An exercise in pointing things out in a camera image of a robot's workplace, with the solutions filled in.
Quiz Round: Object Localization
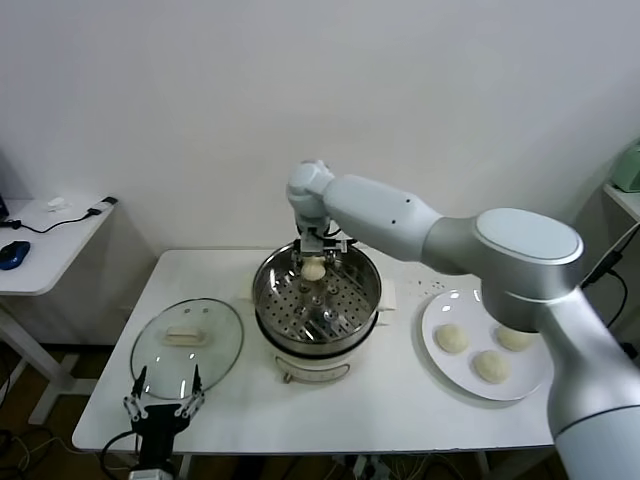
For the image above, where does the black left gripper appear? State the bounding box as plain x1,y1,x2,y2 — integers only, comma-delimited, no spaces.
123,363,205,461

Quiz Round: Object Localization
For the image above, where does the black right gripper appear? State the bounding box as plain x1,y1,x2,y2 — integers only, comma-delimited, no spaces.
298,227,340,271

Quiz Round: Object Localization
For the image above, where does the white steamed baozi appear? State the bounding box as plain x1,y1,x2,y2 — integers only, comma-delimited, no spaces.
472,349,512,385
433,323,471,355
300,255,327,282
495,324,539,351

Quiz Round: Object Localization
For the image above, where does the glass lid with cream handle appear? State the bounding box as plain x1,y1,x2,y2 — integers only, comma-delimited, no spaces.
129,298,245,401

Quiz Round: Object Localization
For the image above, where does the perforated steel steamer basket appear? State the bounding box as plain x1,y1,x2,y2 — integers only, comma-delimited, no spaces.
251,238,384,357

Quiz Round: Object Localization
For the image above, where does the cream electric cooking pot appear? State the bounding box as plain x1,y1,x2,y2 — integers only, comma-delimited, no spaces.
239,269,400,386

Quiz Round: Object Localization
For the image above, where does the white round plate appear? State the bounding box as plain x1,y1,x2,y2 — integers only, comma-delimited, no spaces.
420,288,554,403

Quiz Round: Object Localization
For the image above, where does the white side desk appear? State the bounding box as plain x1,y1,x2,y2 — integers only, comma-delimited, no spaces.
0,199,115,426

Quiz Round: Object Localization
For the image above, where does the blue computer mouse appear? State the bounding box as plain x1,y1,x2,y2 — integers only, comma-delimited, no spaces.
0,241,31,272

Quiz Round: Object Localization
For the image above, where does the white power strip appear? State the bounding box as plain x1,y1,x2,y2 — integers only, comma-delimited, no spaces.
349,455,396,480

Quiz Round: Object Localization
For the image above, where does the pale green appliance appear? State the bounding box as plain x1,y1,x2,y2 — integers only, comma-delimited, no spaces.
610,141,640,194

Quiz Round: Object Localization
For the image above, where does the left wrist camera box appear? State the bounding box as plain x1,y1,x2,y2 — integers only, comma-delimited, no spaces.
128,457,176,480

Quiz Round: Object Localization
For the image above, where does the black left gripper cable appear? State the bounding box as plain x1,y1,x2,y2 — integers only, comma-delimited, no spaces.
101,430,144,472

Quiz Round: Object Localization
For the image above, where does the thin black desk cable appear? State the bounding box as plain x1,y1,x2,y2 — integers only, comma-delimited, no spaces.
0,208,104,235

